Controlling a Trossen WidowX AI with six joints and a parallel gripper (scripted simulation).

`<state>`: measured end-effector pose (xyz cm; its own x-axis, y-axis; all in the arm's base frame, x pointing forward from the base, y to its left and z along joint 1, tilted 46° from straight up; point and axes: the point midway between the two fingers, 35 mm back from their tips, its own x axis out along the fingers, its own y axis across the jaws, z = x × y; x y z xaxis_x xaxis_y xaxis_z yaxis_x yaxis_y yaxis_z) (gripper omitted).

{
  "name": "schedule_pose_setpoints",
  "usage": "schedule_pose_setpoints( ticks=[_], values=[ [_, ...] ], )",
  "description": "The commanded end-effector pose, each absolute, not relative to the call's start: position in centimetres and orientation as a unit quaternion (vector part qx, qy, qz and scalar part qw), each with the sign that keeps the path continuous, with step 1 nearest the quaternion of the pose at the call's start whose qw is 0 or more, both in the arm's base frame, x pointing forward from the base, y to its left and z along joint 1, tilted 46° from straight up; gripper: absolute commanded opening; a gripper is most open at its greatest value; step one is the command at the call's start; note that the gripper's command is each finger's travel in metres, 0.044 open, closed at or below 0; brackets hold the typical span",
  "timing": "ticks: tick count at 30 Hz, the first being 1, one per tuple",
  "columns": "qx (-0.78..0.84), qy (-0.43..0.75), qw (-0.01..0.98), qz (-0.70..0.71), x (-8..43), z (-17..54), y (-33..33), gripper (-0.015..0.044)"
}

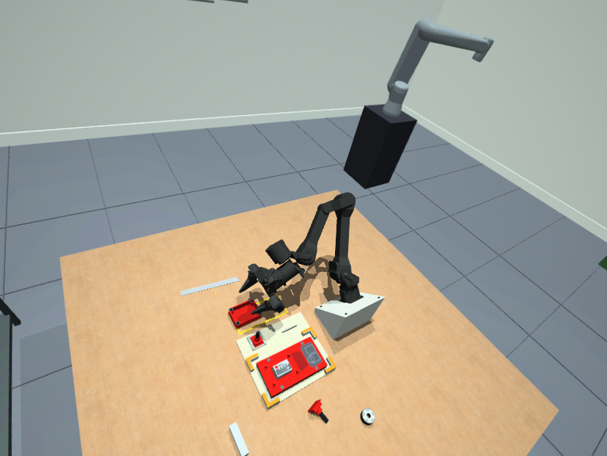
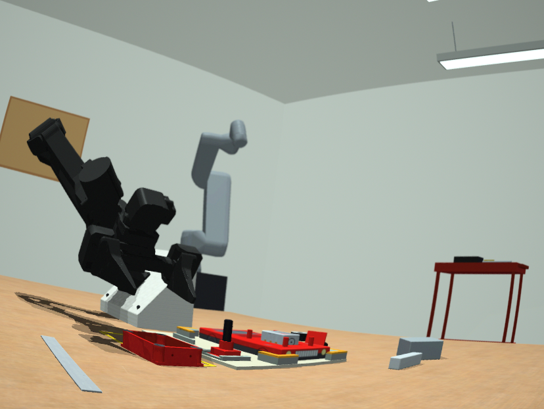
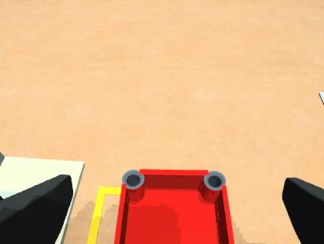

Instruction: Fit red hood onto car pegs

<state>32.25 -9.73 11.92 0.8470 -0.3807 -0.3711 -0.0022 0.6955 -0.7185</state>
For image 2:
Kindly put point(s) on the red hollow shell with corner holes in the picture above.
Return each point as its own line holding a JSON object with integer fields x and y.
{"x": 161, "y": 349}

